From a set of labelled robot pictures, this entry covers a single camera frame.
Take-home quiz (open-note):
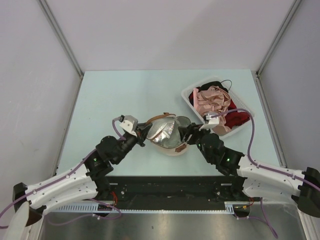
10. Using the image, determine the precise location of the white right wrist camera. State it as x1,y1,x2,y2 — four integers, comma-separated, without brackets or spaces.
199,112,220,131

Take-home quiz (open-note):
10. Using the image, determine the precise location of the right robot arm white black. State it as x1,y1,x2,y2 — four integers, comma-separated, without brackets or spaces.
178,123,320,218

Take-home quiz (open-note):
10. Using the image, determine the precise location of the left aluminium frame post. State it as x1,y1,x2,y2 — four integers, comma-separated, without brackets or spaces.
36,0,84,79

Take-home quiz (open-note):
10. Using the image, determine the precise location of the aluminium frame post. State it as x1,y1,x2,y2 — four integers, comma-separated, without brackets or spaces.
255,0,304,78
36,0,84,79

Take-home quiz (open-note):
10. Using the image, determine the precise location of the white slotted cable duct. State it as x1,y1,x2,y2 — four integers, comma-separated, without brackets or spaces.
53,202,249,214

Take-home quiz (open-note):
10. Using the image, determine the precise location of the right aluminium frame post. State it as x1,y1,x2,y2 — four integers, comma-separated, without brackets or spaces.
255,0,304,78

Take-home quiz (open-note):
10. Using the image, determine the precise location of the white plastic mesh basket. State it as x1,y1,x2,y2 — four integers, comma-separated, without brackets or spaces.
181,76,254,139

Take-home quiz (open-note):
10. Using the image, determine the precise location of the black bra with strap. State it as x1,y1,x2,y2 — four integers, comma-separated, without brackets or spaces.
198,81,229,93

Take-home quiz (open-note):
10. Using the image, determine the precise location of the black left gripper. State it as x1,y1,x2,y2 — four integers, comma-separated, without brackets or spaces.
113,121,152,164

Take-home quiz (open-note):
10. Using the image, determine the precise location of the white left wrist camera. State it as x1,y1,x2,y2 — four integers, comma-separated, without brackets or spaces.
119,115,138,137

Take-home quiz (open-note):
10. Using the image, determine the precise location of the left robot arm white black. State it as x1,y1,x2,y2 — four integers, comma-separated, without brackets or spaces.
12,129,148,227

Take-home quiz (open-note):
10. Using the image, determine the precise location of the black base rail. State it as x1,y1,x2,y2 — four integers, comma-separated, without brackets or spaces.
106,175,260,202

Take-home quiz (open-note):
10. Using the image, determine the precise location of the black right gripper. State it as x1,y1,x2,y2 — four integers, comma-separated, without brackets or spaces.
177,123,213,164

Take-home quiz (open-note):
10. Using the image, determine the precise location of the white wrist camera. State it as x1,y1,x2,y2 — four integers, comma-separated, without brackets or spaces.
119,115,138,137
199,112,220,131

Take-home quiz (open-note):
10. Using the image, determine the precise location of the dark red lace bra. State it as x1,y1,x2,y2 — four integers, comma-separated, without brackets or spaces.
188,91,250,135

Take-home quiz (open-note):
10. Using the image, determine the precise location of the beige round laundry bag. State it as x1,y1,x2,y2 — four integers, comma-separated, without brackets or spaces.
146,112,191,157

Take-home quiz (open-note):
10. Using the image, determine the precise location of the pink satin garment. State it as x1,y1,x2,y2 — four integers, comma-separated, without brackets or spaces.
194,85,232,133

